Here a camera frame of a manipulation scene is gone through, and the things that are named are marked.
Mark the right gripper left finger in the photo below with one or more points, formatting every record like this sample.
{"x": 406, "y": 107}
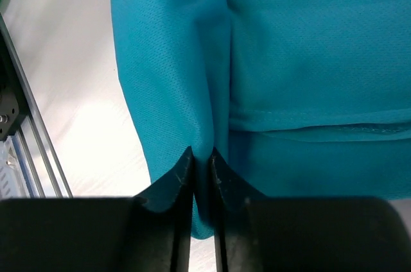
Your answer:
{"x": 162, "y": 216}

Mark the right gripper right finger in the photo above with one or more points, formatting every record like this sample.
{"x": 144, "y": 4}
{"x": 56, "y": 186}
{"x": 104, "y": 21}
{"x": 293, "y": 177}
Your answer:
{"x": 236, "y": 244}

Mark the aluminium frame rail front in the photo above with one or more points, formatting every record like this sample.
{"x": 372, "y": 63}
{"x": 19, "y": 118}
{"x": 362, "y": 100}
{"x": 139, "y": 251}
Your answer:
{"x": 42, "y": 173}

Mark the white slotted cable duct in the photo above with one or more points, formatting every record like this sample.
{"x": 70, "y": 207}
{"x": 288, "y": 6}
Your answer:
{"x": 11, "y": 178}

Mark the teal t-shirt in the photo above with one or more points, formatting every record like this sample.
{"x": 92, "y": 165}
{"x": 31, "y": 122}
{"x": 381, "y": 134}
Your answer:
{"x": 300, "y": 97}

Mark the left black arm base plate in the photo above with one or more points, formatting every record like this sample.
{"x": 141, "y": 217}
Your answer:
{"x": 9, "y": 100}

